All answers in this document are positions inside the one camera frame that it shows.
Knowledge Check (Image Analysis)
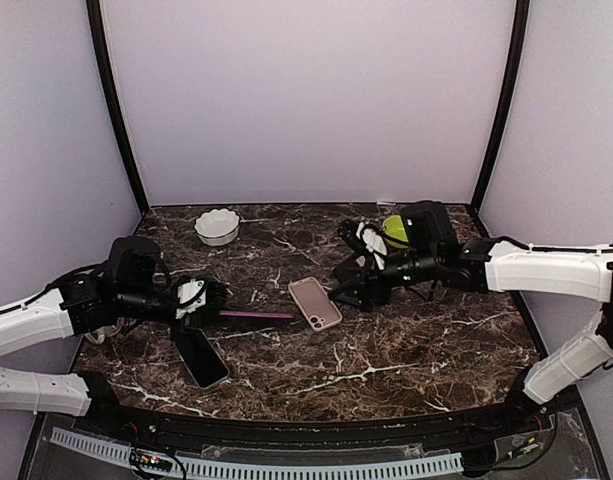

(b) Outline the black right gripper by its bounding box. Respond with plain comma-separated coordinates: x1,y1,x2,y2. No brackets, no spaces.
327,246,440,313

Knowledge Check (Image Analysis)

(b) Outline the pink phone case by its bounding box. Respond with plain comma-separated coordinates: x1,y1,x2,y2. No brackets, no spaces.
288,277,343,332

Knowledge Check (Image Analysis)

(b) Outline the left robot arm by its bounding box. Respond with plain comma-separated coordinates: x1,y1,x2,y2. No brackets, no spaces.
0,236,208,436

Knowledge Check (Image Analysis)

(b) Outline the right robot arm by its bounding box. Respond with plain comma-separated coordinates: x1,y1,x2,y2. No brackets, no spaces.
328,201,613,434

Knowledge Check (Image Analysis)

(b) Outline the green bowl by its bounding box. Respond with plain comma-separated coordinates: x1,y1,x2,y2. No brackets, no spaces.
382,215,410,249

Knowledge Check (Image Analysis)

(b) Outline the white scalloped bowl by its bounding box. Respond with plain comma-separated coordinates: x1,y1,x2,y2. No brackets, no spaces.
194,208,241,247

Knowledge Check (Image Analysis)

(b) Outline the small circuit board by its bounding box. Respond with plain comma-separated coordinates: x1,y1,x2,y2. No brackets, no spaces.
128,449,173,474

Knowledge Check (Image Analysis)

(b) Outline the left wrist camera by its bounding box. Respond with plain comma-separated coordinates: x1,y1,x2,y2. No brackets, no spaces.
173,276,229,320

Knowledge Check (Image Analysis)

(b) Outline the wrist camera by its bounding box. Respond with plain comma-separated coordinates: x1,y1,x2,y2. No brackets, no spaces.
173,276,229,320
337,220,388,270

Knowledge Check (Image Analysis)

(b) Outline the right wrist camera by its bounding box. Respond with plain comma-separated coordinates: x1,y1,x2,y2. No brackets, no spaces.
337,220,388,270

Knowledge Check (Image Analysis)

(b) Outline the white slotted cable duct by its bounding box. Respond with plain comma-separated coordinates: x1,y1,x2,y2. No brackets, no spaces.
49,427,464,479

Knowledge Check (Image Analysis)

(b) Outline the black front rail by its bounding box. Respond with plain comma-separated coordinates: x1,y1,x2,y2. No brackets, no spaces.
74,404,551,451

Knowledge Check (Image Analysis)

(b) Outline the right black frame post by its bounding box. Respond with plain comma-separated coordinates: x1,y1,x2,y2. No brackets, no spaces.
470,0,530,213

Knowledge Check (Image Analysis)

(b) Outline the black frame post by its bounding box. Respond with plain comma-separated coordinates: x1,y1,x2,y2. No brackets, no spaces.
85,0,150,216
470,0,530,213

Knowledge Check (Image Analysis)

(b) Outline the left black frame post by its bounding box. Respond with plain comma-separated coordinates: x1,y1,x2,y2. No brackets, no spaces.
85,0,150,216

